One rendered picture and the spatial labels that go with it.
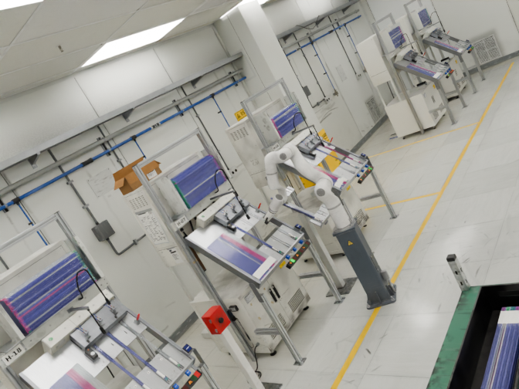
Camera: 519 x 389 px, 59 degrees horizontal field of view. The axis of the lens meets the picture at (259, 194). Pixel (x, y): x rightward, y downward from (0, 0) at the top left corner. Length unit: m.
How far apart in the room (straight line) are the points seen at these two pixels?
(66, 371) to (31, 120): 2.72
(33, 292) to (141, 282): 2.21
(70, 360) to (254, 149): 2.70
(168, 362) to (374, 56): 5.94
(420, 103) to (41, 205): 5.61
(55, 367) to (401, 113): 6.34
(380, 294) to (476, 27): 7.49
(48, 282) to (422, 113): 6.17
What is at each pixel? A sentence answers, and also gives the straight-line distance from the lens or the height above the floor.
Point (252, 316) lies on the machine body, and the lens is 3.82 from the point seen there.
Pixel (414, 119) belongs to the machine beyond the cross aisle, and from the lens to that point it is 7.88.
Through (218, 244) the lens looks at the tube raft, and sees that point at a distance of 3.67.
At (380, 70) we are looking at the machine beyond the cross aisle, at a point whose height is 1.20.
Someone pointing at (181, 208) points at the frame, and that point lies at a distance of 3.70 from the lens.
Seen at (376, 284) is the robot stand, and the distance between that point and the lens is 3.84.
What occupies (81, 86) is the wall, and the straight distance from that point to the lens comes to 5.39.
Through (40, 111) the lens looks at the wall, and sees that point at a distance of 5.09.
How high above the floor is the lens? 2.01
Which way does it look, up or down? 12 degrees down
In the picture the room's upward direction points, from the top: 29 degrees counter-clockwise
